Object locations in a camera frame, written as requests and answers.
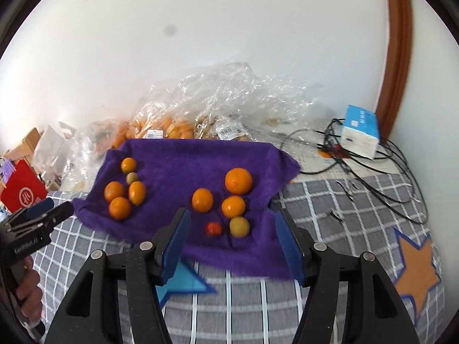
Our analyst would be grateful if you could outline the black cables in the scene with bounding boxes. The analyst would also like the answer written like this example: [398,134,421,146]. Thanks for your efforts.
[280,118,429,224]

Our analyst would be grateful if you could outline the large orange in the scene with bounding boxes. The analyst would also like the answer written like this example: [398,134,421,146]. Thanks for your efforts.
[225,168,253,195]

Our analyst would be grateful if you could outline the clear plastic bag of oranges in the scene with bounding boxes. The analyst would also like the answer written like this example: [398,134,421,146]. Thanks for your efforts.
[133,62,334,144]

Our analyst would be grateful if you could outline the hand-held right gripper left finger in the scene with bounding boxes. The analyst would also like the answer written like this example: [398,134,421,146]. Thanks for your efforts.
[45,208,191,344]

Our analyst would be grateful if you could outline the white bag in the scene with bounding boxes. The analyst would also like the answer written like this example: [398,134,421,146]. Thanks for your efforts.
[34,122,77,176]

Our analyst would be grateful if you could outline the red cardboard box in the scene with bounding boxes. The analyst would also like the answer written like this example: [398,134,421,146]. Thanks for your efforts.
[0,160,49,213]

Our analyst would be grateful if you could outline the purple towel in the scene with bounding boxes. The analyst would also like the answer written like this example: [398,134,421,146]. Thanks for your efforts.
[73,138,301,279]

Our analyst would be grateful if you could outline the grey checked blanket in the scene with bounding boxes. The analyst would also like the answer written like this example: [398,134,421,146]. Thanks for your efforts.
[32,170,443,344]

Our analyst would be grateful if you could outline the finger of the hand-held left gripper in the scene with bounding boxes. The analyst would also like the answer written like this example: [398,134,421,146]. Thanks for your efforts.
[38,202,75,230]
[12,198,55,224]

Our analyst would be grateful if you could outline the blue white charger box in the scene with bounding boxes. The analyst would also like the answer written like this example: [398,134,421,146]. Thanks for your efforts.
[340,105,381,160]

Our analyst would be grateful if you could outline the person's left hand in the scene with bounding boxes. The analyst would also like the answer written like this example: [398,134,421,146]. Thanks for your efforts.
[14,268,44,325]

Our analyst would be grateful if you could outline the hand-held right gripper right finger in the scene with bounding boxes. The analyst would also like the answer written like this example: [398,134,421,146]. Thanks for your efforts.
[275,208,420,344]

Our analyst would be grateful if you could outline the brown wooden door frame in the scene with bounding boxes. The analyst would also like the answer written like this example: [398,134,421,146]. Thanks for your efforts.
[373,0,413,140]

